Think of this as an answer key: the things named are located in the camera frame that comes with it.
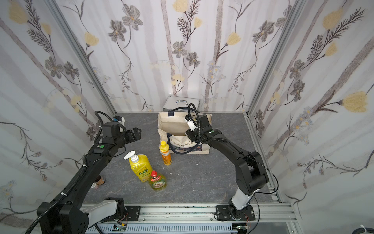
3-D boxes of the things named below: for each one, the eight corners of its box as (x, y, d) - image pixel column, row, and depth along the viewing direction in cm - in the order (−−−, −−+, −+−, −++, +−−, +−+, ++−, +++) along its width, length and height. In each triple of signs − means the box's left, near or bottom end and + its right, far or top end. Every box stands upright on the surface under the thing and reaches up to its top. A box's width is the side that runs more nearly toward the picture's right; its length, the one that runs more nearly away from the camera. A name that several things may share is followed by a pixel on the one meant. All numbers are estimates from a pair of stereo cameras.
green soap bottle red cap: (153, 188, 84) (145, 177, 70) (158, 181, 87) (152, 169, 73) (160, 194, 82) (154, 183, 68) (166, 186, 85) (161, 175, 71)
